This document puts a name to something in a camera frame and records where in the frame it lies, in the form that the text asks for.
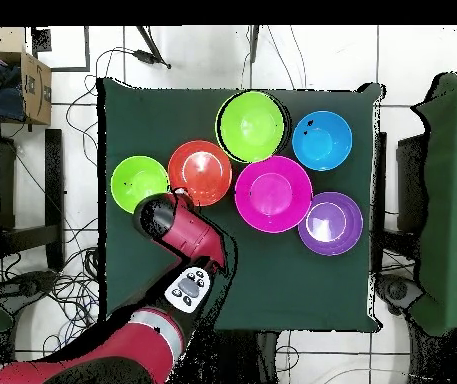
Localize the black tripod leg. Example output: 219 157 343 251
133 25 172 70
248 25 261 64

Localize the pink plastic bowl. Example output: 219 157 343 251
234 154 314 234

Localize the dark blue bag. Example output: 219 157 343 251
0 65 27 123

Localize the black metal floor frame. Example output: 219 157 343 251
30 25 92 74

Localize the dark green tablecloth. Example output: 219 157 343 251
96 76 385 335

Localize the large orange-red plastic bowl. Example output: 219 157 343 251
167 139 234 208

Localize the green plastic bowl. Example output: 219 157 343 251
110 154 171 214
214 90 292 164

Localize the purple plastic bowl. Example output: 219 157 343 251
297 191 364 257

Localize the black table leg frame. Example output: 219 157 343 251
0 127 66 274
371 131 426 277

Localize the light blue plastic bowl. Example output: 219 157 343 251
291 110 354 172

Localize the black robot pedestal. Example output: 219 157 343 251
211 330 281 384

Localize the cardboard box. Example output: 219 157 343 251
0 26 53 126

